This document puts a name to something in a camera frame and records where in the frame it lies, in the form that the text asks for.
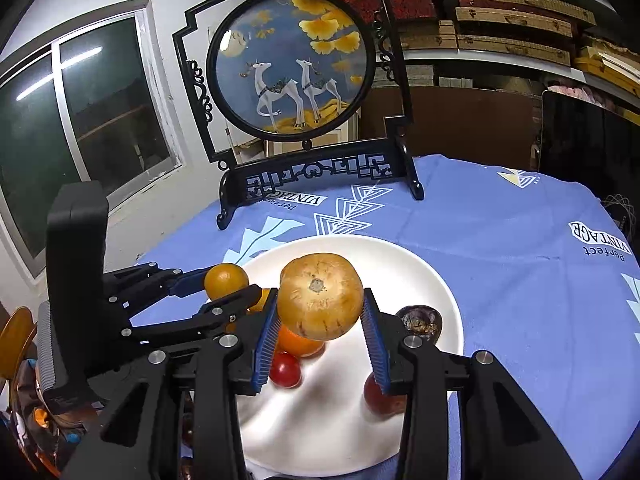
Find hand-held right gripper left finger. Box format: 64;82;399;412
60;287;281;480

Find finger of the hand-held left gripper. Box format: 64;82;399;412
120;285;273;348
107;260;210;318

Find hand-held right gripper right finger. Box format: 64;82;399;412
362;287;583;480

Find red plum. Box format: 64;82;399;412
363;372;408;417
269;351;303;389

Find dark mangosteen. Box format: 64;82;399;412
396;309;444;346

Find yellow-brown tangerine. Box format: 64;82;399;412
278;253;365;341

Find white round plate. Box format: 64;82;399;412
232;235;465;478

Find orange wooden chair back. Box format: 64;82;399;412
0;306;38;381

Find window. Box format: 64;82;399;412
0;0;186;278

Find blue printed tablecloth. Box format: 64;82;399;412
120;154;640;480

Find person's patterned clothing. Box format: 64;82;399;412
0;360;101;480

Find brown board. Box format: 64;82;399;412
360;85;546;171

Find round deer picture black stand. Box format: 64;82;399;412
172;0;426;231

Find black panel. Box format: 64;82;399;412
539;89;640;241

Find white metal shelf rack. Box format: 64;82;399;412
320;0;640;126

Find stack of small tan boxes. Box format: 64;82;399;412
400;20;458;51

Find pink cloth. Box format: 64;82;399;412
547;82;616;111

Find stack of dark red boxes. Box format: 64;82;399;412
334;0;441;26

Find stack of woven bamboo boxes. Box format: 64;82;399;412
452;0;598;67

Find stack of yellow flat boxes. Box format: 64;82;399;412
572;35;640;93

